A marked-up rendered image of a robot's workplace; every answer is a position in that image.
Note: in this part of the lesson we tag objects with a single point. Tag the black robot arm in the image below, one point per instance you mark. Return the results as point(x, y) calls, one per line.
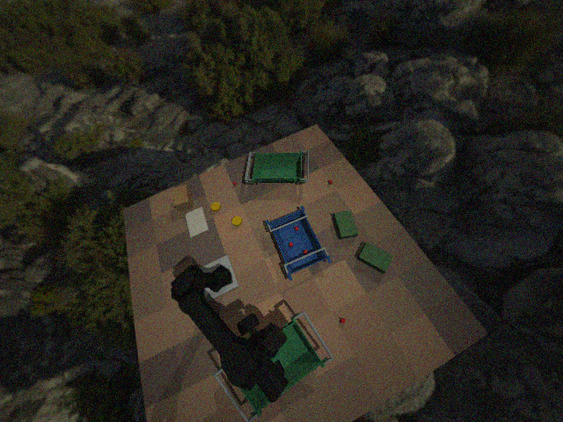
point(244, 363)

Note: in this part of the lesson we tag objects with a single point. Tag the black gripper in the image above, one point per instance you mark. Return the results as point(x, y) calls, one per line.
point(247, 325)

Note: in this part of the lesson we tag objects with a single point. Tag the blue plastic tray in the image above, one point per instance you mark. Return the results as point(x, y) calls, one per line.
point(303, 239)

